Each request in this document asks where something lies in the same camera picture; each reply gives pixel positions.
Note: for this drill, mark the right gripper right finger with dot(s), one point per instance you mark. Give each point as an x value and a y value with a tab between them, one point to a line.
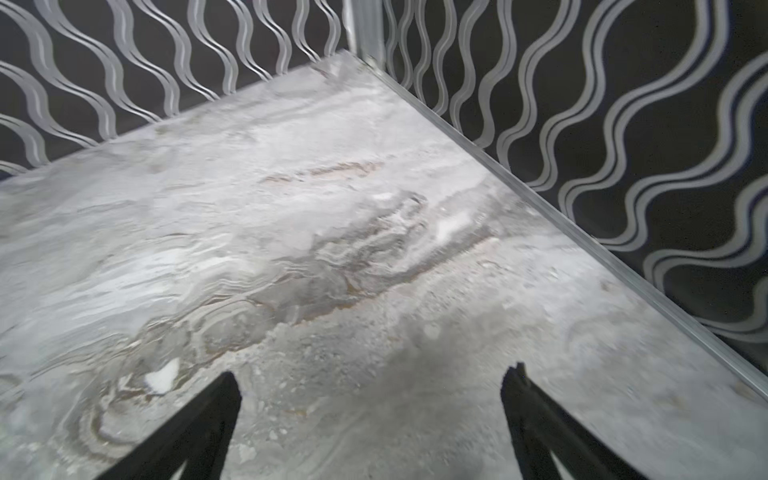
542	432

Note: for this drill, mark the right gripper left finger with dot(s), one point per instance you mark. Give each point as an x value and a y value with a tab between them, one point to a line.
192	443

